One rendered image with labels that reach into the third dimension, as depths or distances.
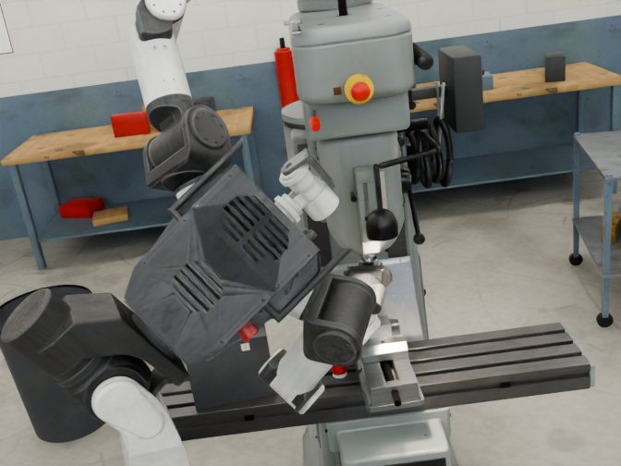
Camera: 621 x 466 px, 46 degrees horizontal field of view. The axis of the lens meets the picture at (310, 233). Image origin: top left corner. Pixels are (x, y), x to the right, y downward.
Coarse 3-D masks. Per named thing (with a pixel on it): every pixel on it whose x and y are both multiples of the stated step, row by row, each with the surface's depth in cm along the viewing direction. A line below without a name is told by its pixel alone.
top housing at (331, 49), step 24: (312, 24) 159; (336, 24) 153; (360, 24) 150; (384, 24) 150; (408, 24) 152; (312, 48) 151; (336, 48) 151; (360, 48) 151; (384, 48) 151; (408, 48) 153; (312, 72) 153; (336, 72) 152; (360, 72) 153; (384, 72) 153; (408, 72) 155; (312, 96) 155; (336, 96) 154; (384, 96) 156
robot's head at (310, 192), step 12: (300, 180) 136; (312, 180) 138; (300, 192) 138; (312, 192) 138; (324, 192) 139; (288, 204) 137; (300, 204) 139; (312, 204) 138; (324, 204) 139; (336, 204) 141; (312, 216) 141; (324, 216) 140
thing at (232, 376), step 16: (256, 336) 191; (224, 352) 191; (240, 352) 192; (256, 352) 192; (192, 368) 191; (208, 368) 192; (224, 368) 193; (240, 368) 193; (256, 368) 194; (192, 384) 193; (208, 384) 194; (224, 384) 194; (240, 384) 195; (256, 384) 196; (208, 400) 195; (224, 400) 196; (240, 400) 197
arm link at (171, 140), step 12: (168, 96) 135; (180, 96) 136; (156, 108) 135; (168, 108) 135; (180, 108) 135; (156, 120) 138; (168, 120) 137; (180, 120) 131; (168, 132) 133; (180, 132) 130; (156, 144) 135; (168, 144) 133; (180, 144) 131; (156, 156) 135; (168, 156) 134
